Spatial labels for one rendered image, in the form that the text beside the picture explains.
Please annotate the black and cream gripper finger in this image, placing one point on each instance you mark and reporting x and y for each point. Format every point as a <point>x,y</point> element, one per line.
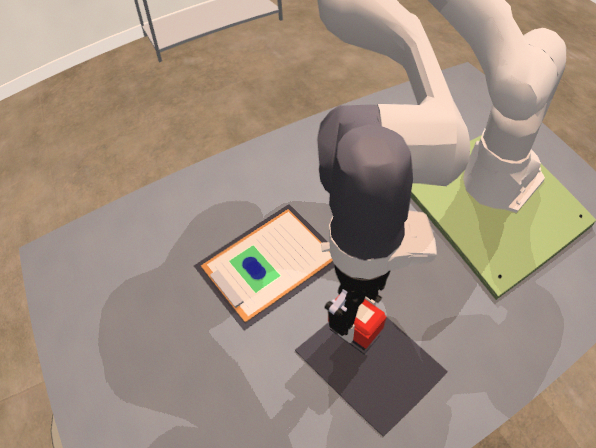
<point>373,297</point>
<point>346,314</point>

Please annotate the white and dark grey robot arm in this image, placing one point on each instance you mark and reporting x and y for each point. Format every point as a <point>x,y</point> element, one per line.
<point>372,175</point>

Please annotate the dark blue ink mark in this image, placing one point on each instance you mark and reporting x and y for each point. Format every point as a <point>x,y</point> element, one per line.
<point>256,271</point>
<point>250,263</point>
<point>260,275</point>

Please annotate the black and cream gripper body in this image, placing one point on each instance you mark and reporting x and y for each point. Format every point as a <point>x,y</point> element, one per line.
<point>353,286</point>

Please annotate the red self-inking stamp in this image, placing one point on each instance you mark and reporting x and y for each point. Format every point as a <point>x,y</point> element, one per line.
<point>368,323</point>

